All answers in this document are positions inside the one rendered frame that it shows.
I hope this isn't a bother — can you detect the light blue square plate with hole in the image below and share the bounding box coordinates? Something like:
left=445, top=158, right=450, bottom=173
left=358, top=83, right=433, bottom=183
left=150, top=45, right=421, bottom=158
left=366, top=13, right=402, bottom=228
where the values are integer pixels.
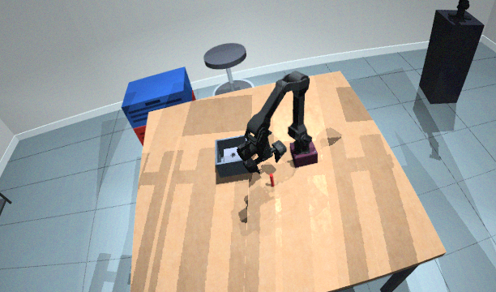
left=224, top=147, right=241, bottom=161

